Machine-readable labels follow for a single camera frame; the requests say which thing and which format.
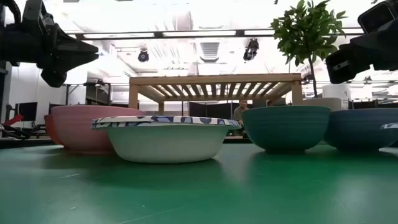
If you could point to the white cylindrical container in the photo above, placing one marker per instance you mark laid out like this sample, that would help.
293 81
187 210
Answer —
337 91

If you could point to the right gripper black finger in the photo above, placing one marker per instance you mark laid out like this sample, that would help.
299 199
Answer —
348 56
345 73

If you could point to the black ceiling spotlight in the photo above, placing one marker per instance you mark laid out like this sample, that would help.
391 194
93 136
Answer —
251 49
143 56

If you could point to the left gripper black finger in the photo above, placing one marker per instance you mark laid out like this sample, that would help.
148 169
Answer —
68 45
74 60

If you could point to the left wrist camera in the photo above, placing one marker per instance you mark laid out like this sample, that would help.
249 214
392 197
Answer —
32 12

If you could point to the pink bowl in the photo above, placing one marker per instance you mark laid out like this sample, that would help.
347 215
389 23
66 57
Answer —
74 127

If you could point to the blue patterned paper bowl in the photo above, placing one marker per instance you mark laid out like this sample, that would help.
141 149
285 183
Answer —
168 143
391 125

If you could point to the person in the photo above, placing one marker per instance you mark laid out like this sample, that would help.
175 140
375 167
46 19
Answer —
238 113

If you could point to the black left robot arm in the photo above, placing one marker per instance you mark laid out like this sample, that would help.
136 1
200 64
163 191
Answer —
6 46

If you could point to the green leafy plant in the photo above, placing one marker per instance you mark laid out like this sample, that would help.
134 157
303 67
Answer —
308 31

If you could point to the black overhead beam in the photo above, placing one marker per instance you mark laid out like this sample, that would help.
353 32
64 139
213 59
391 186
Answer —
158 34

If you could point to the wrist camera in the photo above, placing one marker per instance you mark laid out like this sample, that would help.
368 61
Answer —
32 12
376 17

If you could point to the wooden slatted shelf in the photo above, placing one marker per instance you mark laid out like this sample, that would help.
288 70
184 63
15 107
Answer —
217 78

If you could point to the ceiling air vent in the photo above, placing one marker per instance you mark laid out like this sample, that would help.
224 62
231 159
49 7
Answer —
209 51

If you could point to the green table mat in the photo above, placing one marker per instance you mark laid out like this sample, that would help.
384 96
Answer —
199 193

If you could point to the dark office partition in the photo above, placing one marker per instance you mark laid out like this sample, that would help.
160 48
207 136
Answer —
214 110

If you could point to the black computer monitor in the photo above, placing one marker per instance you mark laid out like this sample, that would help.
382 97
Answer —
27 111

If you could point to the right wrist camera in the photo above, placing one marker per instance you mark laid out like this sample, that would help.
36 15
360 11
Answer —
376 17

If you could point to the orange bowl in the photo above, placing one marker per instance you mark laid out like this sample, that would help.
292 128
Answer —
49 127

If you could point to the teal bowl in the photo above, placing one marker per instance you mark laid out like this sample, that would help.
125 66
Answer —
286 127

